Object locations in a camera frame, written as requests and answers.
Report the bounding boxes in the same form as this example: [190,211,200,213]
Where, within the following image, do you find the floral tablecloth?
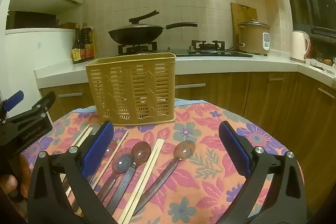
[20,99,305,224]

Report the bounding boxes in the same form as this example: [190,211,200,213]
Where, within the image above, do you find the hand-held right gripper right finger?
[218,120,308,224]

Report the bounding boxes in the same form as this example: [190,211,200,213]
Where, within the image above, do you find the black wok lid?
[113,10,164,30]

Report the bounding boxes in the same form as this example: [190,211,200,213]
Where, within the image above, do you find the person's left hand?
[0,154,30,199]

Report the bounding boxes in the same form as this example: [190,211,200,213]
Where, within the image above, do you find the black gas stove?
[118,40,253,58]

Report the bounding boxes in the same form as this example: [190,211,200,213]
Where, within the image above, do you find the sauce bottle red label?
[80,22,95,61]

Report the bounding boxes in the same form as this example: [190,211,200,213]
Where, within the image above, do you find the dark box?
[13,11,60,29]

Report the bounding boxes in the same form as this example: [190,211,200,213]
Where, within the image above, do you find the wooden cutting board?
[230,3,258,50]

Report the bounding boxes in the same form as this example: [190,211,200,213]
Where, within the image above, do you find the black wok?
[108,22,198,45]

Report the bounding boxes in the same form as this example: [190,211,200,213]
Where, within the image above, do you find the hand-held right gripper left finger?
[27,121,118,224]

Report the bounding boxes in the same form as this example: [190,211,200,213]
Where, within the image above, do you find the tan plastic utensil basket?
[84,52,177,125]

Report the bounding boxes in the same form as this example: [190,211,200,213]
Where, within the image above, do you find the beige rice cooker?
[237,20,271,56]

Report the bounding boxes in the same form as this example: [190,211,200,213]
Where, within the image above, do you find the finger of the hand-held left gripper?
[0,91,25,120]
[5,91,56,125]

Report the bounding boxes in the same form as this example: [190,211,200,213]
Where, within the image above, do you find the white tall cabinet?
[0,27,79,119]

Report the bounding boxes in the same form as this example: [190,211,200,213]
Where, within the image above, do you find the pale pink electric kettle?
[290,30,312,64]

